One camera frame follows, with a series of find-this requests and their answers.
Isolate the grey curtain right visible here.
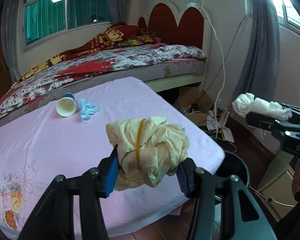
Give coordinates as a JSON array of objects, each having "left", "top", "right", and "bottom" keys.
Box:
[{"left": 233, "top": 0, "right": 280, "bottom": 101}]

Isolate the bed frame with red headboard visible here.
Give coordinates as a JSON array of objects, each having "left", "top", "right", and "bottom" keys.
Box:
[{"left": 0, "top": 2, "right": 210, "bottom": 127}]

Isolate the window with green curtain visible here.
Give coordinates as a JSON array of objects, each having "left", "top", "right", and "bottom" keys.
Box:
[{"left": 21, "top": 0, "right": 111, "bottom": 51}]

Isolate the black trash bucket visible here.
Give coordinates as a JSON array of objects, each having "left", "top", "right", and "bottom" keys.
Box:
[{"left": 211, "top": 150, "right": 251, "bottom": 205}]

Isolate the cardboard box under bed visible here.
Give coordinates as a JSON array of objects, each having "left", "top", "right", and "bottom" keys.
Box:
[{"left": 174, "top": 87, "right": 214, "bottom": 126}]

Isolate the blue white paper cup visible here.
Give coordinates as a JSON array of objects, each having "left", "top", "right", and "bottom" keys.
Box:
[{"left": 56, "top": 93, "right": 77, "bottom": 117}]

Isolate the red patterned blanket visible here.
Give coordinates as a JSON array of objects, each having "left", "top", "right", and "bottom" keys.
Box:
[{"left": 12, "top": 22, "right": 161, "bottom": 87}]

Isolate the light blue glove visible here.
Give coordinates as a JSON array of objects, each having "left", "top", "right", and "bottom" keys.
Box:
[{"left": 80, "top": 99, "right": 99, "bottom": 122}]

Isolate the grey curtain left of window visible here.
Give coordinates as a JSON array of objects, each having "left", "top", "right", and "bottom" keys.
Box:
[{"left": 1, "top": 0, "right": 20, "bottom": 83}]

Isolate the white tissue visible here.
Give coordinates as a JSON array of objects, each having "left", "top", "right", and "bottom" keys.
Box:
[{"left": 232, "top": 93, "right": 292, "bottom": 121}]

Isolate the beige cloth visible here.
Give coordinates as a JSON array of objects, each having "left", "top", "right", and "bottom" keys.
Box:
[{"left": 106, "top": 116, "right": 190, "bottom": 191}]

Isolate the floral bed sheet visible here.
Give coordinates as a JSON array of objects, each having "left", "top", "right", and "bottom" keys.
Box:
[{"left": 0, "top": 43, "right": 208, "bottom": 119}]

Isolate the white power cable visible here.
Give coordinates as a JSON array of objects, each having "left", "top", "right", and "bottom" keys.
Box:
[{"left": 185, "top": 0, "right": 231, "bottom": 140}]

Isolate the white router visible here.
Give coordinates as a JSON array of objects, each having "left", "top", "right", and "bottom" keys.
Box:
[{"left": 206, "top": 108, "right": 234, "bottom": 143}]

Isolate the pink floral table cloth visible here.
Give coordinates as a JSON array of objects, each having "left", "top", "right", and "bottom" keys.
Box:
[{"left": 0, "top": 77, "right": 224, "bottom": 238}]

